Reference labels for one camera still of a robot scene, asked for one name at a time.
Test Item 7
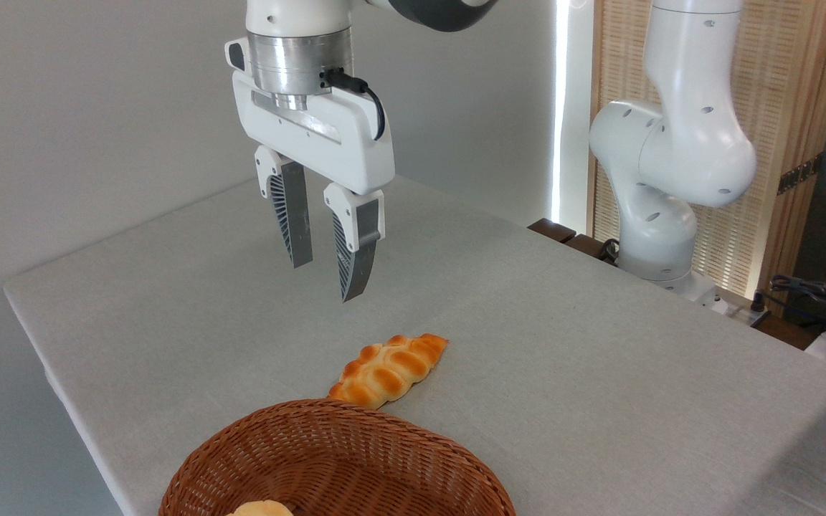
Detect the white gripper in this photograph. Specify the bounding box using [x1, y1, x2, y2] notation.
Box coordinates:
[232, 70, 396, 303]

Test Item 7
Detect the braided golden bread loaf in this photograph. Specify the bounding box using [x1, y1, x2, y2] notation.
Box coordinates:
[327, 333, 450, 411]

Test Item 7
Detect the brown wicker basket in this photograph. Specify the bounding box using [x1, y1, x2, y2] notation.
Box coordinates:
[158, 398, 517, 516]

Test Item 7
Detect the pale round bread roll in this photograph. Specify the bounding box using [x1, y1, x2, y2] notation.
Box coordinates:
[225, 500, 295, 516]

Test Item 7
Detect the dark brown wooden furniture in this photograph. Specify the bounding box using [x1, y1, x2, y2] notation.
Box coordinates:
[528, 218, 619, 267]

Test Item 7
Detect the grey tablecloth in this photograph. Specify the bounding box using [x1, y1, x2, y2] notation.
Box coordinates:
[3, 176, 826, 516]

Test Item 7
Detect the light wooden slatted screen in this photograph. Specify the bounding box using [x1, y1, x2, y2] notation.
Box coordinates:
[588, 0, 826, 303]

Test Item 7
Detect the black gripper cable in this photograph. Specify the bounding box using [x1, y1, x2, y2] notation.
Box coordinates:
[321, 68, 387, 142]

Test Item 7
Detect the black cable bundle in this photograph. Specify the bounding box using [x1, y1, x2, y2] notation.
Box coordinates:
[751, 274, 826, 339]

